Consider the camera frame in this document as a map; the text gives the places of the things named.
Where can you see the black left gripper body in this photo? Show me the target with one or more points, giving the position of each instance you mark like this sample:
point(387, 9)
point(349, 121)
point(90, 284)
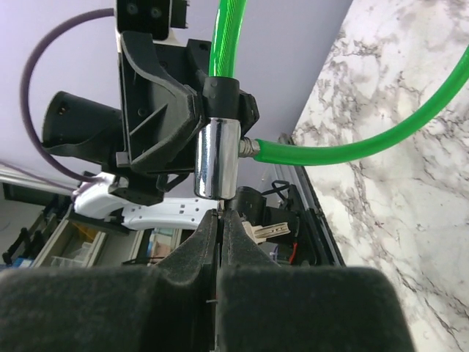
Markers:
point(151, 186)

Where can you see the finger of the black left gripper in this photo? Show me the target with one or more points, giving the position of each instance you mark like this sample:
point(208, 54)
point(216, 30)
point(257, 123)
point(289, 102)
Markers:
point(217, 96)
point(160, 114)

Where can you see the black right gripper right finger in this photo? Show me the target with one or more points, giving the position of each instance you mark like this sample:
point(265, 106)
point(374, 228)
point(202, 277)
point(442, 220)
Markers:
point(266, 307)

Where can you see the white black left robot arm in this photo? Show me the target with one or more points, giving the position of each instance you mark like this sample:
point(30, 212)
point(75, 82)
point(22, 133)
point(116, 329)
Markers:
point(81, 128)

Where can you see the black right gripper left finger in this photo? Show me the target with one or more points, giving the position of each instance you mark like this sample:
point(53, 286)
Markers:
point(161, 307)

